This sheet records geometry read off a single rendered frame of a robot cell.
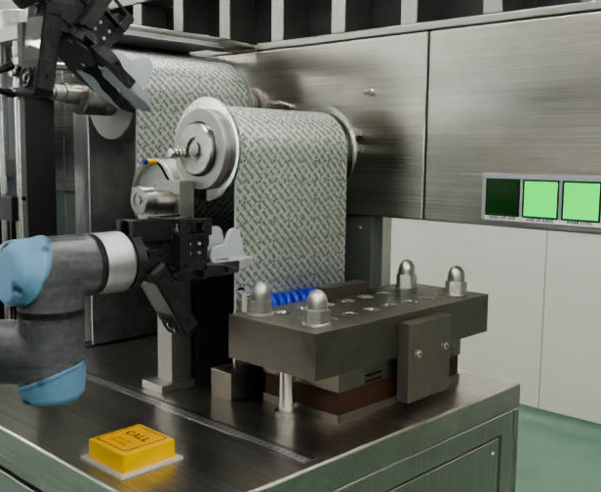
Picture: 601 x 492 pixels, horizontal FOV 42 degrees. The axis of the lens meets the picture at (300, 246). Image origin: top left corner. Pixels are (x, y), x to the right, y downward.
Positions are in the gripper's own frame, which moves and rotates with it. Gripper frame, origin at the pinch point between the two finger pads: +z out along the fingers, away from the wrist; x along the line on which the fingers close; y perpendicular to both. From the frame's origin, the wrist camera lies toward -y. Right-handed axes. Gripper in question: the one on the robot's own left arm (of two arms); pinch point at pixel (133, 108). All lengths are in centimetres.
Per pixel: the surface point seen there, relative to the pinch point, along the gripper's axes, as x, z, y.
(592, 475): 30, 261, 50
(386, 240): 5, 63, 23
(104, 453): -17.7, 12.5, -40.1
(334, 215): -8.1, 34.4, 8.9
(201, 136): -3.5, 9.0, 3.1
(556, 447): 54, 275, 62
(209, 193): -2.7, 15.8, -1.9
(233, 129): -8.0, 9.9, 5.1
